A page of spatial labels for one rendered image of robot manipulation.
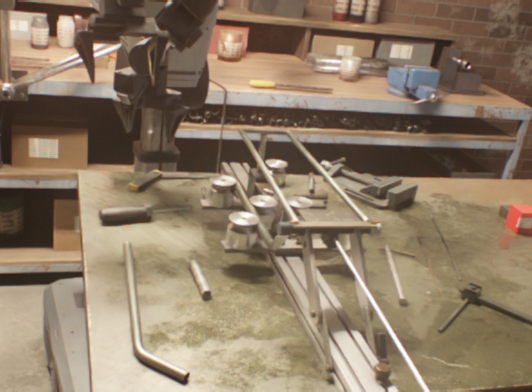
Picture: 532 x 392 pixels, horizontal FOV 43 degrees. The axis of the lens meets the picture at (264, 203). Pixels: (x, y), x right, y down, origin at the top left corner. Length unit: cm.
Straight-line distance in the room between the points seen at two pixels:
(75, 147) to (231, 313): 162
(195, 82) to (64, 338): 83
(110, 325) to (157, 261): 20
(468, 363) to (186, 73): 100
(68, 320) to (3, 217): 80
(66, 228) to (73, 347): 82
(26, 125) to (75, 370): 100
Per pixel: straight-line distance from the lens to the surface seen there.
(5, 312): 262
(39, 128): 254
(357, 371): 91
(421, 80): 271
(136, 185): 140
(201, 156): 308
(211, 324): 100
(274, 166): 149
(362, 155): 333
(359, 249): 99
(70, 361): 194
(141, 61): 127
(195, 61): 169
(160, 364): 90
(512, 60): 397
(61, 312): 213
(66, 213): 268
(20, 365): 237
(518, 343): 114
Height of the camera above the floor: 144
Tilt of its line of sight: 23 degrees down
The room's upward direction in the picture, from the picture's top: 8 degrees clockwise
